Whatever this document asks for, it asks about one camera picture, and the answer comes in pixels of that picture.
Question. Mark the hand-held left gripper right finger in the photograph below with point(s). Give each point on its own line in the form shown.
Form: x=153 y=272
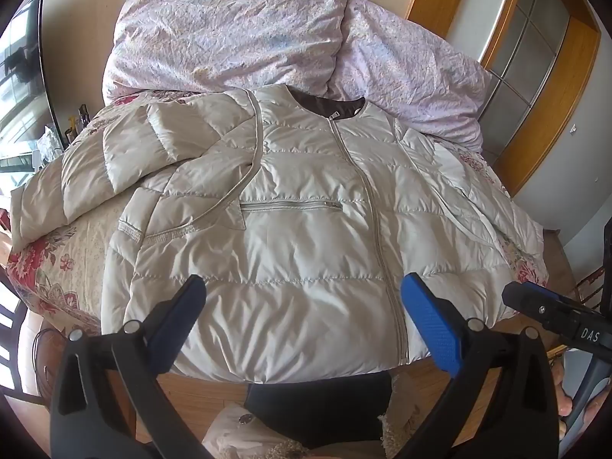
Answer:
x=430 y=315

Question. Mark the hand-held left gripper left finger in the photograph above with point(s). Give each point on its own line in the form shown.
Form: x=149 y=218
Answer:
x=184 y=306

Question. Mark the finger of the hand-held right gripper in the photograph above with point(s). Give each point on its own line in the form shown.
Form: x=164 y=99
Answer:
x=526 y=299

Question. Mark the white puffer jacket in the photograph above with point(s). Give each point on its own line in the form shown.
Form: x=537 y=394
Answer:
x=296 y=248

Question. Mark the person's right hand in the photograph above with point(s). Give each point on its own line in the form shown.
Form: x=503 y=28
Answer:
x=564 y=404

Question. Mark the beige fluffy cloth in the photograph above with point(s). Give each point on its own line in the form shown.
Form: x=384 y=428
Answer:
x=239 y=435

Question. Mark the red floral bed sheet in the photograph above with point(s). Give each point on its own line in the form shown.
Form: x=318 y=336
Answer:
x=43 y=267

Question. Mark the black cloth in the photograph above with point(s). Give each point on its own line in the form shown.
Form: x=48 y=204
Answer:
x=315 y=406

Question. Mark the dark wooden chair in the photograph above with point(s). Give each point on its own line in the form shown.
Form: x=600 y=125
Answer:
x=9 y=334

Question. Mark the wooden framed glass door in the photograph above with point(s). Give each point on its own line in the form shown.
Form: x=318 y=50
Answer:
x=559 y=105

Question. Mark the clear plastic bag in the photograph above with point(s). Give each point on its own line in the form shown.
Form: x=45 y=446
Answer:
x=48 y=143

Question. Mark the frosted glass door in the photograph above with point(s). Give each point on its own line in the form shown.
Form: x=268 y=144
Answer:
x=526 y=43

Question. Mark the purple floral quilt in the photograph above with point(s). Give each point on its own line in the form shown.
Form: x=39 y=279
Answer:
x=215 y=33

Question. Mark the black television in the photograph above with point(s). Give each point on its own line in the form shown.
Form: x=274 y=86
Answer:
x=24 y=81

